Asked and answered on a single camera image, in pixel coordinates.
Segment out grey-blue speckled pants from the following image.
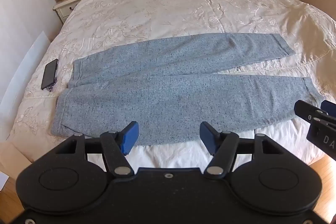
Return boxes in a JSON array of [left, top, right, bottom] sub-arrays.
[[50, 33, 324, 146]]

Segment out cream embroidered bedspread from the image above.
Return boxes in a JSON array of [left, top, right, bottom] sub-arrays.
[[8, 0, 336, 142]]

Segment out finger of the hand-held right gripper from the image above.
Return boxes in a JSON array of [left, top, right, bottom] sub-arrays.
[[321, 100, 336, 118], [293, 100, 326, 124]]

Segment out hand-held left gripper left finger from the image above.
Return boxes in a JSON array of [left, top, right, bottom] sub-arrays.
[[56, 121, 139, 176]]

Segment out black smartphone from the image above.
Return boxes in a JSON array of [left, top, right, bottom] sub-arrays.
[[41, 59, 59, 90]]

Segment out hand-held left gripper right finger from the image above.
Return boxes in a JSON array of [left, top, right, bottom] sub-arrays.
[[199, 121, 283, 179]]

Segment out cream nightstand with drawer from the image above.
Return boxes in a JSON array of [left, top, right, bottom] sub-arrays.
[[52, 0, 98, 24]]

